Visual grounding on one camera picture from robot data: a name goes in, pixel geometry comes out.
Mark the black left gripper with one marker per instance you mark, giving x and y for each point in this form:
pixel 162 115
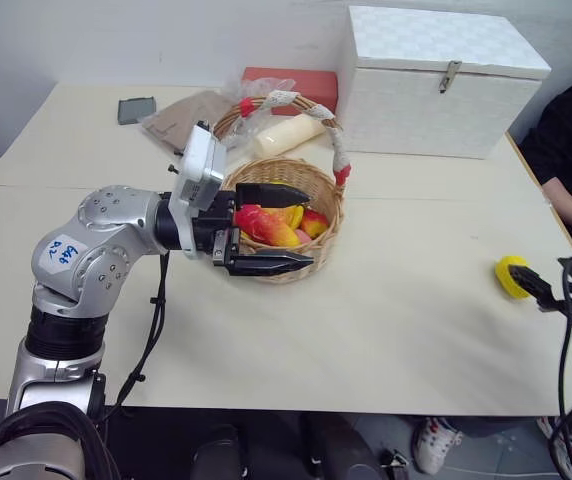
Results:
pixel 218 220

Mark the red yellow toy mango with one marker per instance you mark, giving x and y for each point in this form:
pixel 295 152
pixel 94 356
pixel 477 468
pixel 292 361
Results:
pixel 268 227

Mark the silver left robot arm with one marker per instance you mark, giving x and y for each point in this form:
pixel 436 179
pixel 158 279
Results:
pixel 86 250

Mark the yellow ridged toy fruit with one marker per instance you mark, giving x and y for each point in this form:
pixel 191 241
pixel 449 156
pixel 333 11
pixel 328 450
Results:
pixel 507 274

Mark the red yellow toy peach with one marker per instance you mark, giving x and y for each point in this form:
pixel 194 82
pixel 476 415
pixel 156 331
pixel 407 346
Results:
pixel 314 224

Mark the cream cylinder roll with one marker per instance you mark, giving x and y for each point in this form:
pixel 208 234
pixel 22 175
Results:
pixel 286 136

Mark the clear plastic bag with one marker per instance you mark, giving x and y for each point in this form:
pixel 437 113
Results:
pixel 246 90

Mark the red flat box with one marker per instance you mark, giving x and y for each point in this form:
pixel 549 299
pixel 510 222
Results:
pixel 311 85

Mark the small grey tray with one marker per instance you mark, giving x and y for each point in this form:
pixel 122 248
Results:
pixel 136 111

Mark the white woven box with latch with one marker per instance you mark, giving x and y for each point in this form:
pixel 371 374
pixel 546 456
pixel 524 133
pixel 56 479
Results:
pixel 431 100

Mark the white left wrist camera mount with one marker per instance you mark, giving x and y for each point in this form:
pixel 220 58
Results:
pixel 198 170

